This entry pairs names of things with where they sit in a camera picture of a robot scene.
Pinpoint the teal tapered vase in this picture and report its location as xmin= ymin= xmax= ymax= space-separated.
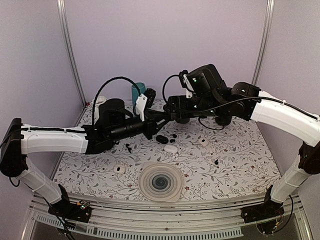
xmin=131 ymin=82 xmax=146 ymax=115

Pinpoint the dark grey mug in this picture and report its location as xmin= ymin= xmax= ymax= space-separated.
xmin=175 ymin=116 xmax=191 ymax=124

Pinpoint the floral patterned table mat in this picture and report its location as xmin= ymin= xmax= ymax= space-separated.
xmin=53 ymin=98 xmax=283 ymax=202

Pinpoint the aluminium front rail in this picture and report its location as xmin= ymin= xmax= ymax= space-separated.
xmin=21 ymin=193 xmax=313 ymax=240

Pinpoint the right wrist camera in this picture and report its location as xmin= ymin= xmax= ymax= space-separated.
xmin=178 ymin=70 xmax=195 ymax=99

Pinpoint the white case near plate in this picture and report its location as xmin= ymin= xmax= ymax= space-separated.
xmin=113 ymin=165 xmax=126 ymax=175

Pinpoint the black oval earbud case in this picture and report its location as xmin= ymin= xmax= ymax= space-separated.
xmin=156 ymin=134 xmax=169 ymax=145

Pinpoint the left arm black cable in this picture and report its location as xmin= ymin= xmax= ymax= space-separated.
xmin=91 ymin=76 xmax=141 ymax=126

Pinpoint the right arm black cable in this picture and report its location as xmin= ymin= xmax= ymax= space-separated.
xmin=161 ymin=74 xmax=320 ymax=131

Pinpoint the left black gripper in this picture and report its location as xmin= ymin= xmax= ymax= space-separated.
xmin=109 ymin=109 xmax=171 ymax=142

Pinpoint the right aluminium frame post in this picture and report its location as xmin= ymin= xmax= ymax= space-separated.
xmin=251 ymin=0 xmax=275 ymax=86

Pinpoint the black tapered vase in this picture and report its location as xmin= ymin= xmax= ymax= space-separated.
xmin=215 ymin=116 xmax=232 ymax=126

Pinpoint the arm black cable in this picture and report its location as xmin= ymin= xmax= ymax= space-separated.
xmin=91 ymin=76 xmax=141 ymax=126
xmin=161 ymin=74 xmax=320 ymax=131

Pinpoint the white case with black button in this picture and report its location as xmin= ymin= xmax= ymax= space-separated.
xmin=198 ymin=138 xmax=209 ymax=147

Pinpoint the left aluminium frame post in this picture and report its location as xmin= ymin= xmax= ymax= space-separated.
xmin=56 ymin=0 xmax=87 ymax=108

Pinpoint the spiral patterned ceramic plate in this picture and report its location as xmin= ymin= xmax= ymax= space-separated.
xmin=138 ymin=163 xmax=184 ymax=203

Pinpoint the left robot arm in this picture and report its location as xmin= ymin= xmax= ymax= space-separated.
xmin=0 ymin=95 xmax=171 ymax=223

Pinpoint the aluminium frame post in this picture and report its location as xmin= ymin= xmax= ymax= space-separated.
xmin=251 ymin=0 xmax=275 ymax=86
xmin=56 ymin=0 xmax=87 ymax=108

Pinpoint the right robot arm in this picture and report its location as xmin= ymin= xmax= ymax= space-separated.
xmin=164 ymin=64 xmax=320 ymax=223

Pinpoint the black gold-trimmed earbud case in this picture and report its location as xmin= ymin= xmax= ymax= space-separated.
xmin=164 ymin=110 xmax=176 ymax=122

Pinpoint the white oval earbud case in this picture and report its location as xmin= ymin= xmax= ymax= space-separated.
xmin=163 ymin=145 xmax=178 ymax=154

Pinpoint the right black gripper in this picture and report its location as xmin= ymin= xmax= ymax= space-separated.
xmin=165 ymin=94 xmax=224 ymax=119

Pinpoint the white ribbed vase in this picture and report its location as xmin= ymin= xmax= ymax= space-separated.
xmin=91 ymin=96 xmax=107 ymax=106

